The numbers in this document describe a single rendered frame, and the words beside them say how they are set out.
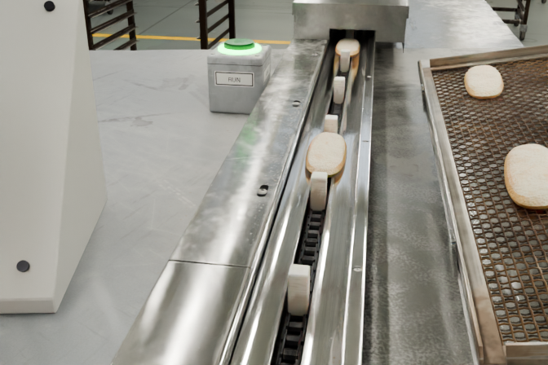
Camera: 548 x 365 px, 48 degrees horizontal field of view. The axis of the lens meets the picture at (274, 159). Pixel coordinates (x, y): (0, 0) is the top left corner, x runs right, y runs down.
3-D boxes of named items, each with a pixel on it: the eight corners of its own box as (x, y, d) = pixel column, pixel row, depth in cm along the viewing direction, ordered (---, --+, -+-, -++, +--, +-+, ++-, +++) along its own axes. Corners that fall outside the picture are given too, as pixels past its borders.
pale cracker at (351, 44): (338, 41, 103) (338, 34, 102) (360, 42, 102) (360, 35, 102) (333, 57, 94) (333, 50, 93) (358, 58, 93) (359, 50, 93)
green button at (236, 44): (227, 49, 82) (227, 37, 81) (258, 50, 81) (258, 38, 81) (220, 57, 78) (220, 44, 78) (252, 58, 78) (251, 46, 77)
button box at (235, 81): (221, 117, 88) (218, 40, 84) (276, 120, 87) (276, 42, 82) (206, 138, 81) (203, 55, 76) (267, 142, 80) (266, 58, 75)
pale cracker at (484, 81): (462, 72, 70) (461, 62, 70) (498, 68, 69) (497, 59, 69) (466, 101, 61) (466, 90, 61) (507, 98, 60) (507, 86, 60)
